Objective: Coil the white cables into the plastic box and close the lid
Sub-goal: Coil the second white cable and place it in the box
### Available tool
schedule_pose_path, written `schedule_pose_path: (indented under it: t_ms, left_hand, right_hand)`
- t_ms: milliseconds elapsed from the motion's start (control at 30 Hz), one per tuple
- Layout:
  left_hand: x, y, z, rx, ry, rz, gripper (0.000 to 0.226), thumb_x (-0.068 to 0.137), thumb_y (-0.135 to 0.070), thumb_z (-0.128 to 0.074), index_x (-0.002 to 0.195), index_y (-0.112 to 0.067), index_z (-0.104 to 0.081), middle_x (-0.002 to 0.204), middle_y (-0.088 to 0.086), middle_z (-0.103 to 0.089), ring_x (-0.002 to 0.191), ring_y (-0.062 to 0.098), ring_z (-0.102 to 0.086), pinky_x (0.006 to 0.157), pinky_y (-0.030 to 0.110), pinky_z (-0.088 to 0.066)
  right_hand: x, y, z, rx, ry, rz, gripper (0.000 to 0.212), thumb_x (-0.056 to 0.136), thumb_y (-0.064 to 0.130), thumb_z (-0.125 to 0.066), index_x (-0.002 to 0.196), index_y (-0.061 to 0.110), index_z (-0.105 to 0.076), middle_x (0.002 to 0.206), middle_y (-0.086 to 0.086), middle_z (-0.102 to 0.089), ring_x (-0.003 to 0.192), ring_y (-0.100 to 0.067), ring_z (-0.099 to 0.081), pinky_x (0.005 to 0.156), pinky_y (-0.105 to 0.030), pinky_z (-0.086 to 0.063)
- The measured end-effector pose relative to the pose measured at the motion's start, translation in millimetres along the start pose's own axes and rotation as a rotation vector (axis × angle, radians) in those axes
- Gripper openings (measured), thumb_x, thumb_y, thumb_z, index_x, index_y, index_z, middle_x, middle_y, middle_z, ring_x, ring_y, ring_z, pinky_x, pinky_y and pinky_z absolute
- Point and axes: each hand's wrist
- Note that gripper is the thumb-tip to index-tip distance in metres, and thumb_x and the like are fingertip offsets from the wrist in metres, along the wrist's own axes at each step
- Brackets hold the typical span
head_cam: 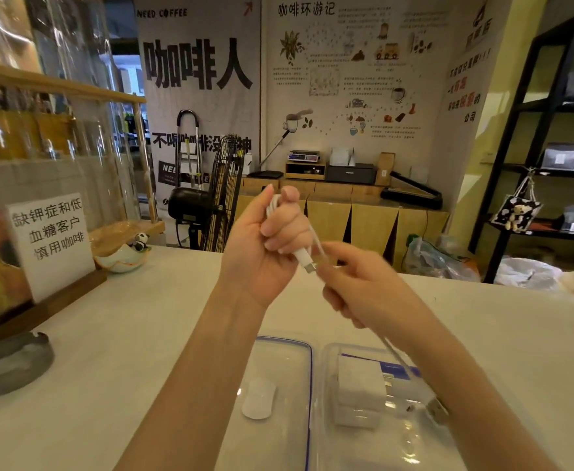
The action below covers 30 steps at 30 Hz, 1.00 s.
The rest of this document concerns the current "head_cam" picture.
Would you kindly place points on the person's left hand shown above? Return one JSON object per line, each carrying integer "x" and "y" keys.
{"x": 252, "y": 255}

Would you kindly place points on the person's right hand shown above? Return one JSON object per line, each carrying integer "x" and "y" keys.
{"x": 370, "y": 294}

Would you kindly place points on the clear box with blue clips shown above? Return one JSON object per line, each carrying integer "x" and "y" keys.
{"x": 365, "y": 451}

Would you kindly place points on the clear lid with blue seal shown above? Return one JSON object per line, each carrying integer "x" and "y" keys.
{"x": 277, "y": 446}

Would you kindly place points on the person's left forearm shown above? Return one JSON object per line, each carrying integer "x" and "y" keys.
{"x": 194, "y": 387}

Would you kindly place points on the person's right forearm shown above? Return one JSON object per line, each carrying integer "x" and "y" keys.
{"x": 473, "y": 421}

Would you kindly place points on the small wooden shelf box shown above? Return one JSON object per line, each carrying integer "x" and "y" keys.
{"x": 305, "y": 177}

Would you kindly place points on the brown cardboard box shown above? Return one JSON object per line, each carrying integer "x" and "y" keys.
{"x": 385, "y": 167}

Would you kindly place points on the clear plastic bag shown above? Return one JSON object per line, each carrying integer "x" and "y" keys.
{"x": 434, "y": 264}

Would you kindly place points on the wooden counter cabinet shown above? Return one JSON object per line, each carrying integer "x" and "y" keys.
{"x": 414, "y": 230}

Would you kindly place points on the black floor fan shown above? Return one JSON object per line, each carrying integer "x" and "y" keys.
{"x": 189, "y": 208}

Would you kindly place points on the desk lamp black base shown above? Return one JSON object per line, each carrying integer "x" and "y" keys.
{"x": 265, "y": 175}

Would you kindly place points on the large white charger block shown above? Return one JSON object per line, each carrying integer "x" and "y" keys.
{"x": 360, "y": 382}

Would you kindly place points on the white bottle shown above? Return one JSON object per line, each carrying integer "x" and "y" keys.
{"x": 247, "y": 165}

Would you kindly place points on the black bag sealer machine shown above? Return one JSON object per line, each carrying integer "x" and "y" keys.
{"x": 412, "y": 197}

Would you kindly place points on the digital weighing scale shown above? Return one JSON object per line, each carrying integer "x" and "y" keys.
{"x": 303, "y": 156}

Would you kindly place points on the small panda figurine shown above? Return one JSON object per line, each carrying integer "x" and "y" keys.
{"x": 141, "y": 241}

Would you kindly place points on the folding metal hand truck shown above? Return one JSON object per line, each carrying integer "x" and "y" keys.
{"x": 189, "y": 152}

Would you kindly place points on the black printer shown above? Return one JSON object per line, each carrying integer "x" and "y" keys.
{"x": 351, "y": 174}

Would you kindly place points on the black metal shelf rack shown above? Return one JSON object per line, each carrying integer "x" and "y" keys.
{"x": 490, "y": 269}

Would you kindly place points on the white ceramic dish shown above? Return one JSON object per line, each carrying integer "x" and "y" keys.
{"x": 120, "y": 261}

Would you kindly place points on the white paper stand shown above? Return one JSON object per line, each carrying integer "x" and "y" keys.
{"x": 342, "y": 156}

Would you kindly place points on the grey banner black lettering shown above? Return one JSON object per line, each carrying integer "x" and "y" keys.
{"x": 238, "y": 107}

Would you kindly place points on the white plastic bag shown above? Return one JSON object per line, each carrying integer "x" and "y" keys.
{"x": 527, "y": 274}

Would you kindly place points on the hanging bag with teddy bear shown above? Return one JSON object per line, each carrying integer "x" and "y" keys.
{"x": 516, "y": 215}

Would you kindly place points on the wooden sign base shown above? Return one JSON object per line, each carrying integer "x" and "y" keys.
{"x": 71, "y": 294}

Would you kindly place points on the white paper sign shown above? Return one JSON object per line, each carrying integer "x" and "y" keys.
{"x": 51, "y": 245}

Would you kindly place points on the rows of coffee bags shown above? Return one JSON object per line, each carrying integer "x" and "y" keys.
{"x": 559, "y": 156}

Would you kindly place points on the grey metal ashtray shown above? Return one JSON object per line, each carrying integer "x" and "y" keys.
{"x": 12, "y": 372}

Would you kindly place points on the illustrated coffee wall poster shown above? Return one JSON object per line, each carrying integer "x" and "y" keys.
{"x": 331, "y": 142}

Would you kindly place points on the glass display case wooden frame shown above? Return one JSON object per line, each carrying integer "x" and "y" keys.
{"x": 22, "y": 176}

